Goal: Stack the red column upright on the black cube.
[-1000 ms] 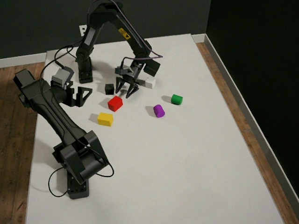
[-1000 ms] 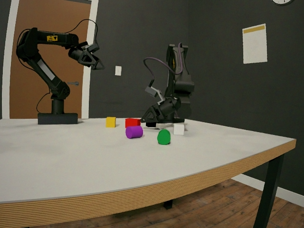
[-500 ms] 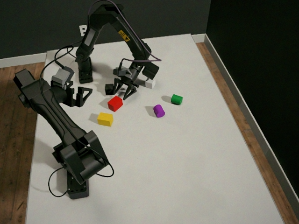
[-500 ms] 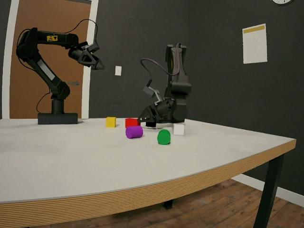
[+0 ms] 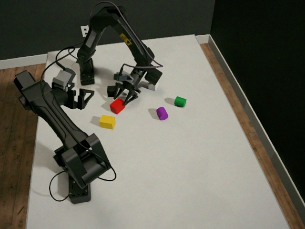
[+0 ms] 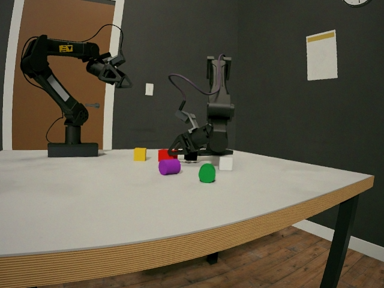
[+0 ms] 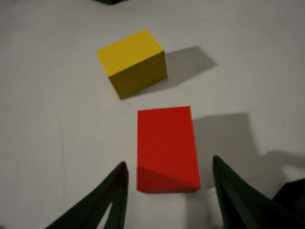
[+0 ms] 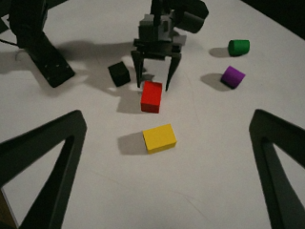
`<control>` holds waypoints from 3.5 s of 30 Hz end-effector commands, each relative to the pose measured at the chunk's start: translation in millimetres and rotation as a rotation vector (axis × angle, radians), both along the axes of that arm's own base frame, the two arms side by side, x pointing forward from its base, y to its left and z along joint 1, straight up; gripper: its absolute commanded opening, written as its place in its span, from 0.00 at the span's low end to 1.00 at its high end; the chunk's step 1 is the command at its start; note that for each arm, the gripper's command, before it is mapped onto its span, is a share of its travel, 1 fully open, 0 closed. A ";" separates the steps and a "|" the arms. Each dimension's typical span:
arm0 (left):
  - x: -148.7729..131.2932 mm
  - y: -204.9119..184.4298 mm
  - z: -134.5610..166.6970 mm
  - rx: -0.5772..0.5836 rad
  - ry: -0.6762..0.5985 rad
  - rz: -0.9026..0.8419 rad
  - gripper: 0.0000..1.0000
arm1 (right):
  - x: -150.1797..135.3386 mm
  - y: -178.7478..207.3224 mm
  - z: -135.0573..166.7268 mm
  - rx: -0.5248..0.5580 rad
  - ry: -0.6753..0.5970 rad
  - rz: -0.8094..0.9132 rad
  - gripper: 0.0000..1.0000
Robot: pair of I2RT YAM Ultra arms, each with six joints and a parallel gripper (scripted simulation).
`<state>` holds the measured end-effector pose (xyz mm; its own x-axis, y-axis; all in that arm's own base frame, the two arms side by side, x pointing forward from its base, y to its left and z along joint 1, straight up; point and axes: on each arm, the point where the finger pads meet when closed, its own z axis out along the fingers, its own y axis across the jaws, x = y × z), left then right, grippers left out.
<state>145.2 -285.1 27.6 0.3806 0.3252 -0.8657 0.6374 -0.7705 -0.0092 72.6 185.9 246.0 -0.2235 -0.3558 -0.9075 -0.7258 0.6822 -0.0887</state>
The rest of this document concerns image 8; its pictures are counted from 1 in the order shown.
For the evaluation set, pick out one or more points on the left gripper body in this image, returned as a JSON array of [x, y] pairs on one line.
[[163, 47]]

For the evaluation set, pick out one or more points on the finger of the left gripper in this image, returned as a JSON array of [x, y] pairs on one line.
[[174, 62], [138, 61]]

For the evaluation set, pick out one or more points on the red rectangular block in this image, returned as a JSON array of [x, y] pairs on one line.
[[150, 98]]

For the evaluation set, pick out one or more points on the yellow block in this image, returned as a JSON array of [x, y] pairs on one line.
[[159, 138]]

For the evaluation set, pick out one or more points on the white cube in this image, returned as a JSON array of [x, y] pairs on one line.
[[179, 36]]

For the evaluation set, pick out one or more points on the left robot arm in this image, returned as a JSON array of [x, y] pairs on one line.
[[28, 17]]

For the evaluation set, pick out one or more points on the purple cylinder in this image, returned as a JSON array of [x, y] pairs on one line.
[[232, 76]]

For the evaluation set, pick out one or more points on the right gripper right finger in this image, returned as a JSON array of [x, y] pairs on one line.
[[285, 210]]

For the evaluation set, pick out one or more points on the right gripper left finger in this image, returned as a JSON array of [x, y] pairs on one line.
[[20, 152]]

